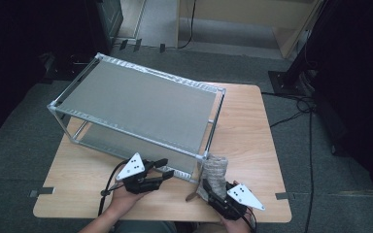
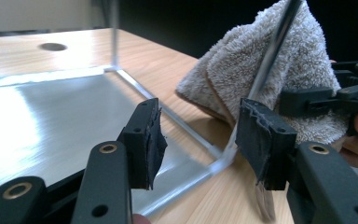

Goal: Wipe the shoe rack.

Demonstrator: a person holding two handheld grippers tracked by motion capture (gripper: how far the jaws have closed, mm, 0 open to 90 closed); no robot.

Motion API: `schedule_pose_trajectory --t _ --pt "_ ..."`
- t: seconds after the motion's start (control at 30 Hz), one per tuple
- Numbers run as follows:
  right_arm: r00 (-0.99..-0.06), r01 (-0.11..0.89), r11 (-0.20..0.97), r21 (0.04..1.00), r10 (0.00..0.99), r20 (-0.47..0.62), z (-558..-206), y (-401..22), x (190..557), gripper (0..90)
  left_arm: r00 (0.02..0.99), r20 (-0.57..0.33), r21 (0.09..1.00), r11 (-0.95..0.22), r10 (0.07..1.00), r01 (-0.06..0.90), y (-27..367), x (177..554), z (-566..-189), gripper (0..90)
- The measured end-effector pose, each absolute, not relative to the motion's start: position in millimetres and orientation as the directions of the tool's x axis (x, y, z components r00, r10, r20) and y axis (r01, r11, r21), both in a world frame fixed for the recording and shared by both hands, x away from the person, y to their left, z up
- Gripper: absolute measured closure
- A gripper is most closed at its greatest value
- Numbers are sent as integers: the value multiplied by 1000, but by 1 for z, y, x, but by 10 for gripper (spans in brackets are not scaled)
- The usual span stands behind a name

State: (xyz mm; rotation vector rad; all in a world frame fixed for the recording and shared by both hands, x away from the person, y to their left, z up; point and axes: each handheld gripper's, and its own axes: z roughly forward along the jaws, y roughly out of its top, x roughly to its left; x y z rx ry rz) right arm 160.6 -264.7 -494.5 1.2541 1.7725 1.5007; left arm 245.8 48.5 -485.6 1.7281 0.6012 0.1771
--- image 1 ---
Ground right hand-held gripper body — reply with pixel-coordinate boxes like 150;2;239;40
208;183;266;221

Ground black hanging cable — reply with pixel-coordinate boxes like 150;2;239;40
177;0;197;50

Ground person's left hand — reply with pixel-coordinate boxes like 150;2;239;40
109;183;151;216

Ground black cabinet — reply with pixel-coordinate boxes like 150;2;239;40
84;0;124;58

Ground right hand-held gripper cable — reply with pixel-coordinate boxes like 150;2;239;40
238;207;257;233

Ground long black floor cable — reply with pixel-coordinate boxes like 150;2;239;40
260;91;316;233

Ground black stand base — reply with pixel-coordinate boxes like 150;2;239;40
44;52;89;83

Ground left hand-held gripper cable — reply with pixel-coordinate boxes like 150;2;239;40
97;160;128;216

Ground person's legs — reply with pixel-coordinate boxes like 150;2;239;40
115;220;227;233

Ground short black floor cable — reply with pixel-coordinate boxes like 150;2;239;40
269;110;306;129

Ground light wooden furniture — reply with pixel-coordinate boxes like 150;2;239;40
174;0;323;60

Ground grey tape strip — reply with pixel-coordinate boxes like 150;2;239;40
274;191;296;201
28;186;55;199

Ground black metal stand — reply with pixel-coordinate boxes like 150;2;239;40
267;0;341;97

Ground hand-held gripper cable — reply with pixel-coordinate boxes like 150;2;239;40
97;160;128;216
238;207;257;233

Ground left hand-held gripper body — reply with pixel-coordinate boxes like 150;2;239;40
115;151;163;195

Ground white fluffy towel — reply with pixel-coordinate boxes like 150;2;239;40
186;153;229;203

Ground grey metal shelf rack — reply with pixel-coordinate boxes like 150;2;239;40
47;52;227;185

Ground grey curved floor cable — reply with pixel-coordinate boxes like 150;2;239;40
70;52;97;66

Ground person's right hand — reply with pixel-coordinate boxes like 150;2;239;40
220;213;257;233

